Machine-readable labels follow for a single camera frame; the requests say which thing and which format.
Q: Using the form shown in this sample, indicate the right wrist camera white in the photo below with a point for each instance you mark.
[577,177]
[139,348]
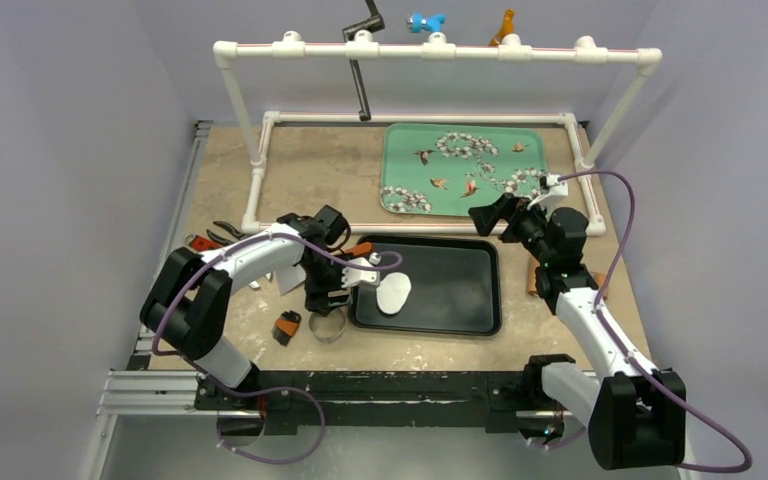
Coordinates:
[551,191]

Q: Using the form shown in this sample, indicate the wooden double-ended rolling pin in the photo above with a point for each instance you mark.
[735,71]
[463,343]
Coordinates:
[531,283]

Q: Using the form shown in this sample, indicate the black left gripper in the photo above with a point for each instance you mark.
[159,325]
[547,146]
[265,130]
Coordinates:
[316,297]

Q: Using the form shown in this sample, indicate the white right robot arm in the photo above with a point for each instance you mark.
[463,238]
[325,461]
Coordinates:
[626,407]

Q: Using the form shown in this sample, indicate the red handled adjustable wrench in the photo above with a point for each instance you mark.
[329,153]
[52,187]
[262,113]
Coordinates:
[200,243]

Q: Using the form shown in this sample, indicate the metal scraper orange handle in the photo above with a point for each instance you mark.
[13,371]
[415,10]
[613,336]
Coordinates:
[291,277]

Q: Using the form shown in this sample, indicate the black baking tray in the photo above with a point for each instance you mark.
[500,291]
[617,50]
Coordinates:
[455,287]

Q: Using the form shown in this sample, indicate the aluminium rail frame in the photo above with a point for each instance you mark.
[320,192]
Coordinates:
[309,164]

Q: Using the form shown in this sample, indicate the blue plastic toy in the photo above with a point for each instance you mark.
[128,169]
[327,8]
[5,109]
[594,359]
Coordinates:
[417,23]

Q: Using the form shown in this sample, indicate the green floral tray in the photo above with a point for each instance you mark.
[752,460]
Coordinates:
[444,170]

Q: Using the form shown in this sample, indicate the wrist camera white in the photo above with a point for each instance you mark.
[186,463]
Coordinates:
[362,272]
[551,191]

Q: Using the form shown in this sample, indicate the small orange black brush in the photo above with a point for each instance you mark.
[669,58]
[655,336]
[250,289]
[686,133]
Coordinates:
[286,326]

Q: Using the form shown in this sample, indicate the white dough ball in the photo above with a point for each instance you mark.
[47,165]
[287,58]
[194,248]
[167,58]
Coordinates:
[392,293]

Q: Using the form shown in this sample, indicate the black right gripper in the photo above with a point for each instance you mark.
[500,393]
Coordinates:
[509,220]

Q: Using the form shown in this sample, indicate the white PVC pipe frame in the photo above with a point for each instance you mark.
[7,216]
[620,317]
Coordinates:
[435,48]

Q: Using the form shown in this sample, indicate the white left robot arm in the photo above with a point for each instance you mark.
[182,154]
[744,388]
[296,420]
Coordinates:
[188,302]

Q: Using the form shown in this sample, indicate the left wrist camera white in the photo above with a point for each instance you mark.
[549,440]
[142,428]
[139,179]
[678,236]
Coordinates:
[362,272]

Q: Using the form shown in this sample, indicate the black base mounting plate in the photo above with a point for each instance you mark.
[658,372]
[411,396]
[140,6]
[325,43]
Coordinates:
[495,402]

